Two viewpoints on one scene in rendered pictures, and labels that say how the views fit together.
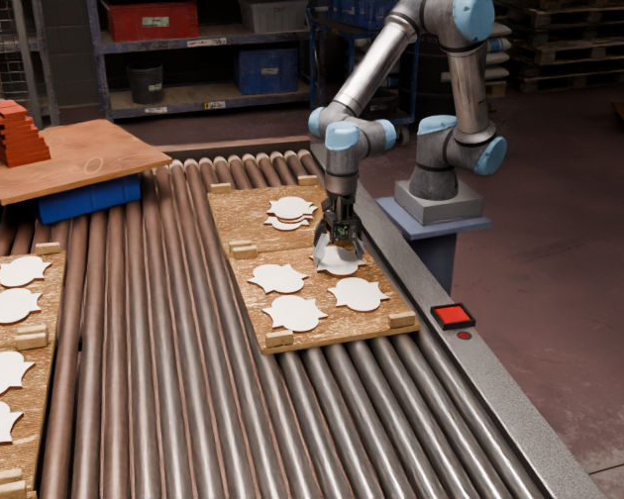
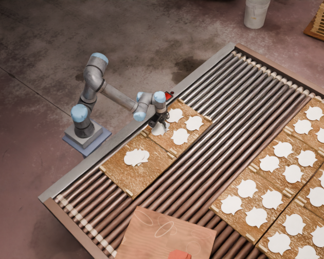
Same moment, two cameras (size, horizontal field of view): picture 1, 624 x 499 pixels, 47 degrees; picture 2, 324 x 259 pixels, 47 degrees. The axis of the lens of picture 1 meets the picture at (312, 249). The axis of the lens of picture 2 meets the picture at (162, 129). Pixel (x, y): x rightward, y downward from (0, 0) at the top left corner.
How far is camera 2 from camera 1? 3.03 m
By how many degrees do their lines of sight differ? 83
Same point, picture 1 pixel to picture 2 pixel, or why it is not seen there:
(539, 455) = (203, 70)
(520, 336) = (27, 177)
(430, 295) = not seen: hidden behind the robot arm
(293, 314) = (195, 123)
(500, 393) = (189, 80)
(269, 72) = not seen: outside the picture
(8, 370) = (266, 162)
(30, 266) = (227, 204)
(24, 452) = (279, 137)
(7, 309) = (249, 187)
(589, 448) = not seen: hidden behind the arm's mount
